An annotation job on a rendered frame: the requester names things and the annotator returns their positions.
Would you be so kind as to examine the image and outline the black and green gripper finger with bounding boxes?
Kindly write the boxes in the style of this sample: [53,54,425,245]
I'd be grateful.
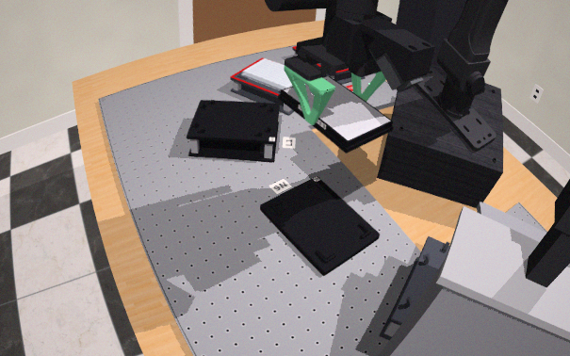
[351,72,386,101]
[284,66,335,125]

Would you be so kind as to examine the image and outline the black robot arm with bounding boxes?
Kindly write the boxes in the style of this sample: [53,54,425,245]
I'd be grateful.
[265,0,509,152]

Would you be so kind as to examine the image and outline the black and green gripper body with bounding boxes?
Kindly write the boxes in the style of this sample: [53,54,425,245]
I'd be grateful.
[285,7,381,81]

